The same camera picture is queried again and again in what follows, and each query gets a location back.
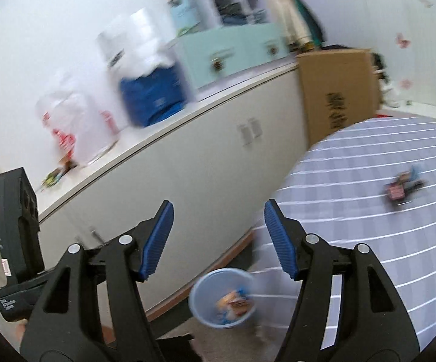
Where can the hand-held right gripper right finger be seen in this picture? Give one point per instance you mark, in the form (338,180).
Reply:
(280,241)

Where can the teal drawer box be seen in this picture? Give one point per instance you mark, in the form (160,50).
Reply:
(233,56)

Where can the orange wrapper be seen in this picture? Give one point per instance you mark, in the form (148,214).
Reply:
(233,303)

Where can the blue plastic bin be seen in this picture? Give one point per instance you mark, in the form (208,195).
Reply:
(203,290)

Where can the white plastic bag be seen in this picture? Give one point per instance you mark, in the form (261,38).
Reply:
(135,41)

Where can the brown cardboard box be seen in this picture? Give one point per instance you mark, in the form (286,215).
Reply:
(335,83)

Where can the purple checked tablecloth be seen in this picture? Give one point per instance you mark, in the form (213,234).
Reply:
(354,215)

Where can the white cabinet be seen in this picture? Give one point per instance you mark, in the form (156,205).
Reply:
(203,158)

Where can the blue bag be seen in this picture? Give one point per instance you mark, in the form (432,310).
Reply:
(150,98)

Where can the hanging clothes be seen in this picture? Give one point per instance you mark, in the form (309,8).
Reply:
(293,15)

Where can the clear red-printed plastic bag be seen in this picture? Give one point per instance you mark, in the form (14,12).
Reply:
(74,120)

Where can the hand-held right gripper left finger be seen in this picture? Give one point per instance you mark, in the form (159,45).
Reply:
(159,241)

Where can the small colourful items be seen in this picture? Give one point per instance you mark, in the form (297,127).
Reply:
(57,175)

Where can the pink butterfly wall sticker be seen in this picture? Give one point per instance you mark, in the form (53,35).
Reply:
(403,40)

